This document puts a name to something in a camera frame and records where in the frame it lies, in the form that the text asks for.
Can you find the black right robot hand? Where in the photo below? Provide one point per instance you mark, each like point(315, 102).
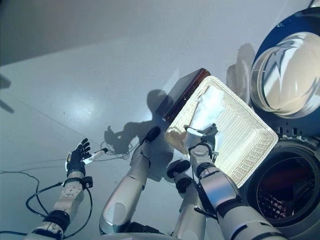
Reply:
point(208, 133)

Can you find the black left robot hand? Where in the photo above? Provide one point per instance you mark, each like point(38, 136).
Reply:
point(76, 160)

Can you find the white cloth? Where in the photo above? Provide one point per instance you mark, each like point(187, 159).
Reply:
point(210, 110)

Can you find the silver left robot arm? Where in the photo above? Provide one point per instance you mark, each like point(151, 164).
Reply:
point(70, 195)

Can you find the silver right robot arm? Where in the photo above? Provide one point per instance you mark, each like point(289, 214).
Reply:
point(220, 185)

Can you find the dark grey washing machine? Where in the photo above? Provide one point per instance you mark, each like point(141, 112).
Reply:
point(287, 175)

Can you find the cream wicker basket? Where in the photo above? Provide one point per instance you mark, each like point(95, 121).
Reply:
point(245, 140)

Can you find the dark brown stool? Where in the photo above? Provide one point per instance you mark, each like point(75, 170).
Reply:
point(185, 87)

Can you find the silver left robot leg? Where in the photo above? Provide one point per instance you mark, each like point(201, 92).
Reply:
point(127, 190)

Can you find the silver robot leg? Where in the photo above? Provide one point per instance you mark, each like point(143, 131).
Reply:
point(127, 190)
point(190, 212)

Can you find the silver right robot leg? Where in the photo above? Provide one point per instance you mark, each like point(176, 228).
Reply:
point(190, 212)

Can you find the round glass washer door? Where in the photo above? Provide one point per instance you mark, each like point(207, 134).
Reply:
point(287, 82)

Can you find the silver robot torso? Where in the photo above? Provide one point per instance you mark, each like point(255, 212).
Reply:
point(150, 237)

